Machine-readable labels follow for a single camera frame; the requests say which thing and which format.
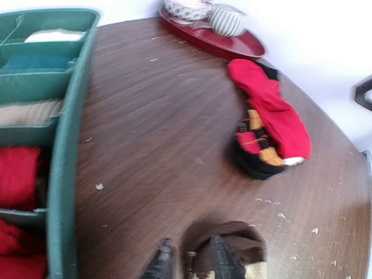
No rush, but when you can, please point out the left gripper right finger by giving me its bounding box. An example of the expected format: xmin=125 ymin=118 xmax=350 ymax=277
xmin=210 ymin=235 xmax=245 ymax=279

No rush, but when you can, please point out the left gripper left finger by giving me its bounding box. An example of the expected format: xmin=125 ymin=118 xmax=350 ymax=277
xmin=141 ymin=238 xmax=174 ymax=279

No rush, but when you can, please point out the brown argyle sock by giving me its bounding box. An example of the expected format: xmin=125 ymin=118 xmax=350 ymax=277
xmin=182 ymin=220 xmax=268 ymax=278

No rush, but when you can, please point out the red snowflake sock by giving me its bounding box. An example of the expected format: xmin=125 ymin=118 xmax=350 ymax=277
xmin=1 ymin=221 xmax=47 ymax=278

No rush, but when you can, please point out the green compartment tray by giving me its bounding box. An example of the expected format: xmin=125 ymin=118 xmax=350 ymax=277
xmin=1 ymin=8 xmax=99 ymax=278

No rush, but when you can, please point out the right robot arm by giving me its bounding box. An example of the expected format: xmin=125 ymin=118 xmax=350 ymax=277
xmin=352 ymin=75 xmax=372 ymax=111

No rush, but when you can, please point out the black red argyle sock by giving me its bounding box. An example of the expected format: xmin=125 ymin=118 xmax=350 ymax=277
xmin=232 ymin=65 xmax=287 ymax=181

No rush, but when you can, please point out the red sock with white cuff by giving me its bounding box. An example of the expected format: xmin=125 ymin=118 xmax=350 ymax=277
xmin=227 ymin=59 xmax=312 ymax=159

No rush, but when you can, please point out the red cloth in tray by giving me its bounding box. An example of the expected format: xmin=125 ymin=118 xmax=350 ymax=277
xmin=1 ymin=146 xmax=41 ymax=211

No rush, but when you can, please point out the cream cloth in tray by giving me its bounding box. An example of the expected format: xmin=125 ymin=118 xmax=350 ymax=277
xmin=1 ymin=100 xmax=64 ymax=127

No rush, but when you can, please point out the red round plate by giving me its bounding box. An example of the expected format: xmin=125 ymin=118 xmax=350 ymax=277
xmin=159 ymin=6 xmax=266 ymax=60

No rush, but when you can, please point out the teal cloth in tray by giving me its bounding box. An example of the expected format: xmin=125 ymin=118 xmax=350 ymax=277
xmin=1 ymin=55 xmax=73 ymax=71

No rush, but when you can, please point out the striped ceramic cup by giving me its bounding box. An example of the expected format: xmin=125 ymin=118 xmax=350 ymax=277
xmin=208 ymin=4 xmax=246 ymax=37

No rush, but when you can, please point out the white cloth in tray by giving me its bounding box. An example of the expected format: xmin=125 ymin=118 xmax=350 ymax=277
xmin=24 ymin=28 xmax=87 ymax=43

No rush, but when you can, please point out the white patterned bowl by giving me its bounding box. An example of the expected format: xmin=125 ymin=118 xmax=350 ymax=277
xmin=163 ymin=0 xmax=213 ymax=22

